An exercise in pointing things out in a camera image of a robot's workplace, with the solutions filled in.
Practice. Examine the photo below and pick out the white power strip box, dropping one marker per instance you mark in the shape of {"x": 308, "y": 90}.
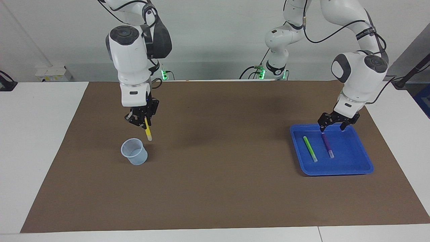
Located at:
{"x": 53, "y": 74}

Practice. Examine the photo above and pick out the purple highlighter pen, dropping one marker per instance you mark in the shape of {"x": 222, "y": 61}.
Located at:
{"x": 327, "y": 144}

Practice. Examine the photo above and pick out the yellow highlighter pen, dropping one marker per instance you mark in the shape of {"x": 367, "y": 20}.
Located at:
{"x": 148, "y": 132}

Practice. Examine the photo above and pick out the pale blue plastic cup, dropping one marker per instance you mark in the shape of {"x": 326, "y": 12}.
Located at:
{"x": 136, "y": 158}

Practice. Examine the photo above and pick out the blue crate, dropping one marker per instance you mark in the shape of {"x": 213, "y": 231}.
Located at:
{"x": 424, "y": 101}

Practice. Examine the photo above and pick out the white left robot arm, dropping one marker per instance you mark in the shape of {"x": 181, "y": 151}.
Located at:
{"x": 359, "y": 77}

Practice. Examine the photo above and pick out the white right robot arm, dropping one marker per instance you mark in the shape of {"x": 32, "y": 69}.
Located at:
{"x": 131, "y": 60}

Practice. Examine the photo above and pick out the brown table mat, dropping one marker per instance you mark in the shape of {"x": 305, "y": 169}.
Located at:
{"x": 215, "y": 195}

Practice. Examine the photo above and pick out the green highlighter pen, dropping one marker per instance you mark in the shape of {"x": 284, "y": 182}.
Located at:
{"x": 310, "y": 149}

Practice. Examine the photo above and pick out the blue plastic tray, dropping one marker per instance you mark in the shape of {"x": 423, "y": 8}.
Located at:
{"x": 356, "y": 164}

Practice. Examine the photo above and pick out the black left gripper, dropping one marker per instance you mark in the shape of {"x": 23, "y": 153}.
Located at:
{"x": 337, "y": 117}

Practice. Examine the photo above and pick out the black stand pole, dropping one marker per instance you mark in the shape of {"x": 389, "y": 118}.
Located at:
{"x": 410, "y": 72}

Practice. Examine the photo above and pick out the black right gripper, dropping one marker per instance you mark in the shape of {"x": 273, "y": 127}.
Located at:
{"x": 147, "y": 107}

